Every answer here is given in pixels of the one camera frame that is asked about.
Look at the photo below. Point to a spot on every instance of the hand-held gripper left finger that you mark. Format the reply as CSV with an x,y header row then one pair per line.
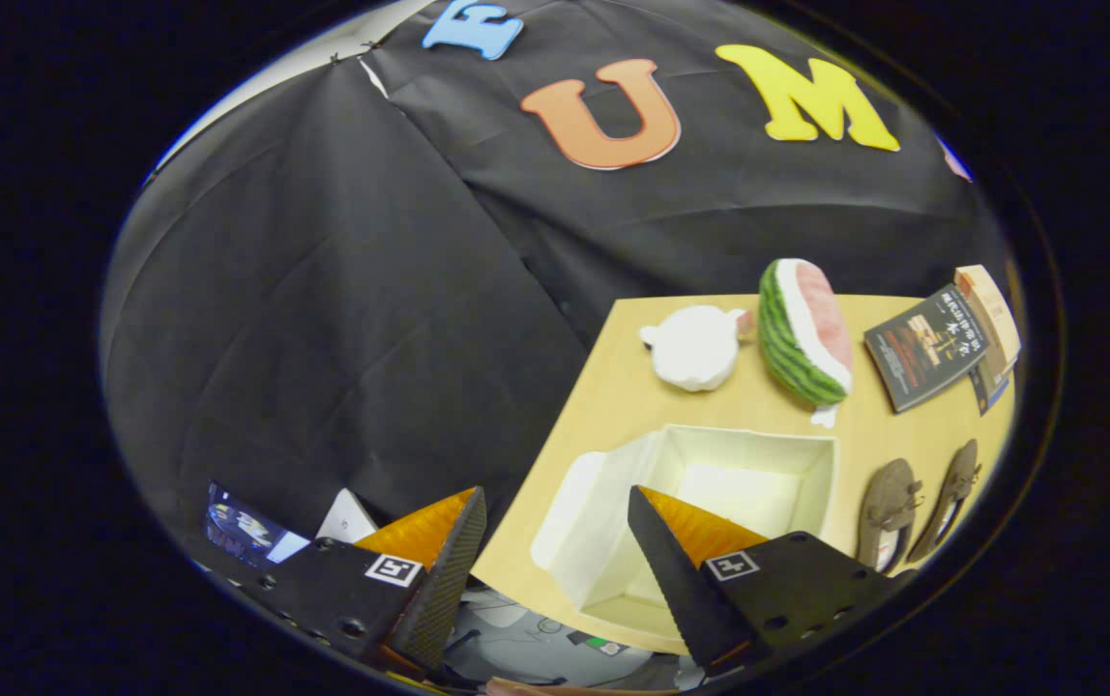
x,y
449,590

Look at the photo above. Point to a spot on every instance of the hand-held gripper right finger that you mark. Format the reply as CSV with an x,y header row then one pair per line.
x,y
681,590

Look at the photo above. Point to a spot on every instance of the white fabric storage box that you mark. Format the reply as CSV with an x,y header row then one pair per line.
x,y
758,503

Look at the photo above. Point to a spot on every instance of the brown slipper shoe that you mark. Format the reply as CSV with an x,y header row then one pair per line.
x,y
889,493
956,474

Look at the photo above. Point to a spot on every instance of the small black floor device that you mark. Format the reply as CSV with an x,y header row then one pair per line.
x,y
598,644

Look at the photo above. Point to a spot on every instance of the white device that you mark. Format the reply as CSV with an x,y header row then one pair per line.
x,y
347,522

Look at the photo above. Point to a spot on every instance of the blue lit screen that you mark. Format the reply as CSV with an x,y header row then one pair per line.
x,y
246,527

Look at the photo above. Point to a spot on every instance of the white plush toy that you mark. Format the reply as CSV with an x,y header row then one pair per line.
x,y
695,348

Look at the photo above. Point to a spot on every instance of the watermelon slice plush toy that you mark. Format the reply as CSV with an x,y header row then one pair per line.
x,y
792,348

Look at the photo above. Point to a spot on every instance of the black paperback book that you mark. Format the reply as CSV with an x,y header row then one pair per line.
x,y
922,353

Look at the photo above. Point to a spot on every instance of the blue book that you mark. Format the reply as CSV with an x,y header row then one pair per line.
x,y
988,391

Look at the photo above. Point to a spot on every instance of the beige book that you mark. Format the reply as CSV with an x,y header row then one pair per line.
x,y
990,309

